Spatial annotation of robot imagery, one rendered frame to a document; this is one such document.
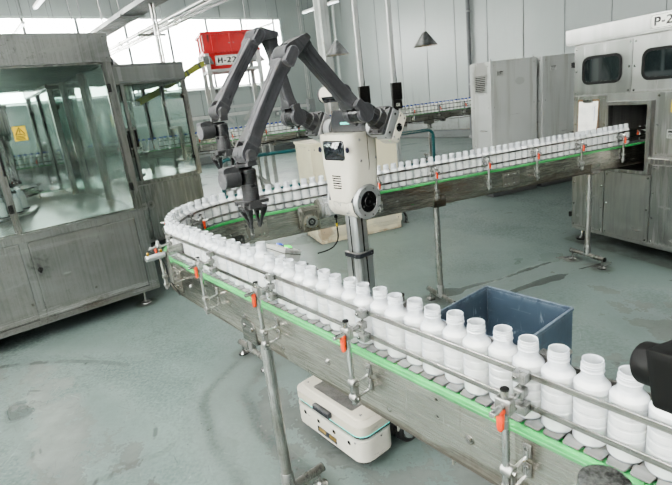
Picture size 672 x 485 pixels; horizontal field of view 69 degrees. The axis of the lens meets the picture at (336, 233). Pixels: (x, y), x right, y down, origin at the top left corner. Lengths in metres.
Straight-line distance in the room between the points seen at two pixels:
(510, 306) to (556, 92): 6.46
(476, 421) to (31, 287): 3.90
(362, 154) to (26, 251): 3.07
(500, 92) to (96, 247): 5.46
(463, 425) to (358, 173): 1.27
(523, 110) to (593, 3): 6.72
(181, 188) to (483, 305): 5.44
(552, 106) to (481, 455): 7.12
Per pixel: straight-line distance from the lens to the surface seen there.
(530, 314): 1.77
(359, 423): 2.34
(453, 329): 1.13
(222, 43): 8.19
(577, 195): 5.36
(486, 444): 1.17
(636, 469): 1.04
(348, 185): 2.15
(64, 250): 4.54
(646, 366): 0.45
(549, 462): 1.09
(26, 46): 4.49
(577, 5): 14.22
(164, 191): 6.73
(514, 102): 7.56
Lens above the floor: 1.65
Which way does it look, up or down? 16 degrees down
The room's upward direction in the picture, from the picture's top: 7 degrees counter-clockwise
